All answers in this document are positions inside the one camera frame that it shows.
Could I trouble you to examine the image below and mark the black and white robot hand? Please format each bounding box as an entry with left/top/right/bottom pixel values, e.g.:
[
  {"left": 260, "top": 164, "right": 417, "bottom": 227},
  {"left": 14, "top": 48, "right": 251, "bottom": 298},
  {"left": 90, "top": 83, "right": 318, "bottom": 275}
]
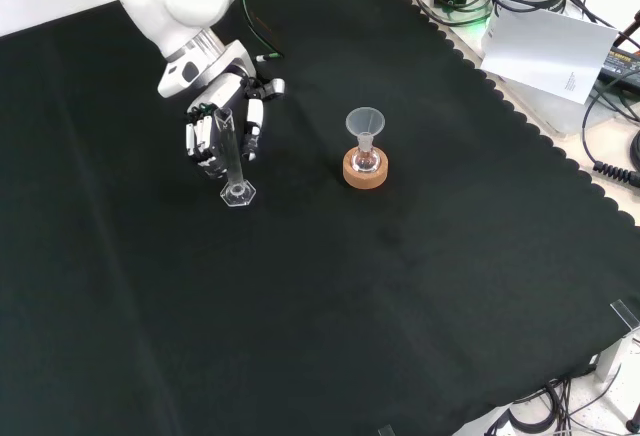
[{"left": 157, "top": 39, "right": 287, "bottom": 180}]

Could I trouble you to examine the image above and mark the clear graduated cylinder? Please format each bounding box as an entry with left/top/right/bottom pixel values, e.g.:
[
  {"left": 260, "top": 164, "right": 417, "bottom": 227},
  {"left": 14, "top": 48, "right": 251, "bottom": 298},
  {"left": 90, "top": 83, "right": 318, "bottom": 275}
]
[{"left": 213, "top": 107, "right": 258, "bottom": 208}]

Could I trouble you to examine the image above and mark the clear plastic funnel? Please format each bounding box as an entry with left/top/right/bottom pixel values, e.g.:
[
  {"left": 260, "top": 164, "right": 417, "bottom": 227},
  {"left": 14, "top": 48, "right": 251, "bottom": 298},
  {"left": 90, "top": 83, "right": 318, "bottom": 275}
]
[{"left": 345, "top": 107, "right": 386, "bottom": 141}]

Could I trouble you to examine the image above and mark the clear round-bottom flask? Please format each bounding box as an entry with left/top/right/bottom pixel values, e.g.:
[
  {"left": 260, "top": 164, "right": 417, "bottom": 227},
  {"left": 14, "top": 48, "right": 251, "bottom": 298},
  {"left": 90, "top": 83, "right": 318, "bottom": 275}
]
[{"left": 350, "top": 134, "right": 381, "bottom": 174}]

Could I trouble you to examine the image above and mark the black table cloth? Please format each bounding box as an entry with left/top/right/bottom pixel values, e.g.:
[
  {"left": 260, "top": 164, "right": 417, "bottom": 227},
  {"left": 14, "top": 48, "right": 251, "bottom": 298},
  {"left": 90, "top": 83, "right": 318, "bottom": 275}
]
[{"left": 0, "top": 0, "right": 640, "bottom": 436}]

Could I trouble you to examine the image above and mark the pale board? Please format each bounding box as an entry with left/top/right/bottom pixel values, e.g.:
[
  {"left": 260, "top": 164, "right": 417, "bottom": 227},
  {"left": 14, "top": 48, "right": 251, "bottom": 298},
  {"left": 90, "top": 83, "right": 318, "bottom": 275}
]
[{"left": 479, "top": 5, "right": 620, "bottom": 106}]

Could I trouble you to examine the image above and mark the black power adapter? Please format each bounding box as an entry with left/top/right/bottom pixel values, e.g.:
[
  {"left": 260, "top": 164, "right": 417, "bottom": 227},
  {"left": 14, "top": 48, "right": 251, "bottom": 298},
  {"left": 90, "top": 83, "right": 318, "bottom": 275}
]
[{"left": 599, "top": 48, "right": 640, "bottom": 82}]

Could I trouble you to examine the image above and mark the cork ring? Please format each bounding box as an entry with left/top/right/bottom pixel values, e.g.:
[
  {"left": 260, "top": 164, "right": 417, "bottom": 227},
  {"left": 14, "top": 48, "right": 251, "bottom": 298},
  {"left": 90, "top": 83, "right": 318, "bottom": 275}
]
[{"left": 342, "top": 147, "right": 390, "bottom": 190}]

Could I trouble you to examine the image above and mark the black coiled cable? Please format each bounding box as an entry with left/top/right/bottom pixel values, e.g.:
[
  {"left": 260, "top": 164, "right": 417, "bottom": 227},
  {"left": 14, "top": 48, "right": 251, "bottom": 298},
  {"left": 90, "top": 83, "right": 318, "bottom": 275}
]
[{"left": 592, "top": 161, "right": 640, "bottom": 188}]

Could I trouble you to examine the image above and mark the black cable bundle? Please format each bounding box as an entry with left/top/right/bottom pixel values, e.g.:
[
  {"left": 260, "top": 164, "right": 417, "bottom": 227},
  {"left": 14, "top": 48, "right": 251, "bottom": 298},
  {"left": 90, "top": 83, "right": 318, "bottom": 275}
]
[{"left": 483, "top": 375, "right": 640, "bottom": 436}]

